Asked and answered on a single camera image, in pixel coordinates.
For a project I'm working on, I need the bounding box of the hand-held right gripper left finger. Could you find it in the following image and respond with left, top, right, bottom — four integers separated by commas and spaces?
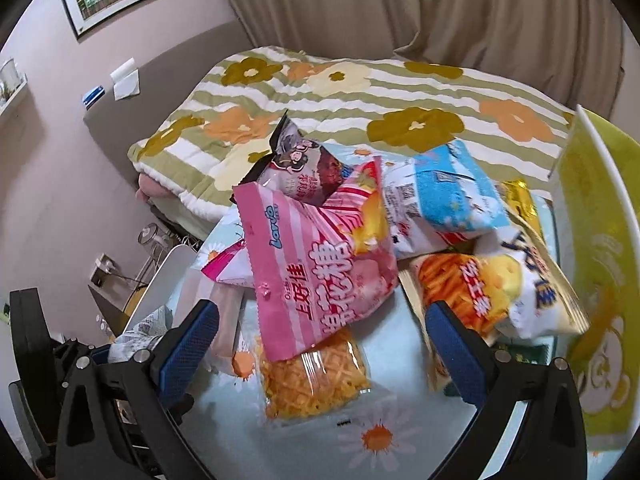
55, 299, 221, 480

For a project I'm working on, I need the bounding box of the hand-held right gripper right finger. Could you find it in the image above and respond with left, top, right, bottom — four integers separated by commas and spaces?
424, 300, 588, 480

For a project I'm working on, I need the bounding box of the clear orange noodle snack packet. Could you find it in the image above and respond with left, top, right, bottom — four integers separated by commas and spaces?
257, 327, 373, 421

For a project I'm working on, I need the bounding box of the pink striped snack packet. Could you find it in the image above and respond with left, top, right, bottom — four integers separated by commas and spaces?
232, 156, 400, 363

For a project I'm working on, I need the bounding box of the gold snack packet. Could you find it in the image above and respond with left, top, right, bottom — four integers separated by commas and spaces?
500, 179, 546, 241

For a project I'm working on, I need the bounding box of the yellow-green bear print box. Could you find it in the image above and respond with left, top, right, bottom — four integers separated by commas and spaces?
547, 104, 640, 453

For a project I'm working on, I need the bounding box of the white printed wrapper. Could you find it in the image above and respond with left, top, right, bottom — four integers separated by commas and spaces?
107, 307, 173, 365

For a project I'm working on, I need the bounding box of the fries picture snack packet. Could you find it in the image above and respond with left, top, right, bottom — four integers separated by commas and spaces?
412, 212, 591, 347

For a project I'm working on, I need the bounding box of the daisy print tablecloth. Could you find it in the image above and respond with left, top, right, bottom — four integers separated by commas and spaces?
125, 200, 640, 480

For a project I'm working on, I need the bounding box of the white curved panel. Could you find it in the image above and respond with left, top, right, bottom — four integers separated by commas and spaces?
120, 245, 203, 336

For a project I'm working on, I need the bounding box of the small magenta snack packet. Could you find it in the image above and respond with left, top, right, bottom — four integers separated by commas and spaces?
201, 240, 256, 288

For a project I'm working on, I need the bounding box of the glass jar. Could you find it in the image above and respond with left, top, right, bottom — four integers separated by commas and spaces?
137, 224, 161, 252

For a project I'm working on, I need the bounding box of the blue and white snack packet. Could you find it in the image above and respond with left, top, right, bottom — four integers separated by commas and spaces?
382, 141, 511, 261

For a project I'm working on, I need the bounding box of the pink pillow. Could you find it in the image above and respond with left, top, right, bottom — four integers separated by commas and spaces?
137, 174, 167, 202

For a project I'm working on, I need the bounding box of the dark cartoon snack packet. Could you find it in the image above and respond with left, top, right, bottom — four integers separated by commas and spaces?
243, 109, 371, 208

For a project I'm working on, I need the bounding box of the grey-brown bed headboard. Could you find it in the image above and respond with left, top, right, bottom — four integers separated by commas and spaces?
82, 20, 253, 153

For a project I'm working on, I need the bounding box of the floral striped blanket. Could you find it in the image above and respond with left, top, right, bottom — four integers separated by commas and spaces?
127, 46, 576, 241

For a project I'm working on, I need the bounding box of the white folded paper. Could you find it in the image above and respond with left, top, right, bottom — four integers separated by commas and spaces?
110, 57, 142, 100

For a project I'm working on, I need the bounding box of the beige curtain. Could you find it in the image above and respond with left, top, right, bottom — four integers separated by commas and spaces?
210, 0, 626, 116

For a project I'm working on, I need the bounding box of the white wall socket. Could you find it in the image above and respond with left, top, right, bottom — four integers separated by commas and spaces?
90, 255, 118, 286

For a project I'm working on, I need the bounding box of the white wall shelf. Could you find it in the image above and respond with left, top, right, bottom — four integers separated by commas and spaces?
0, 57, 28, 111

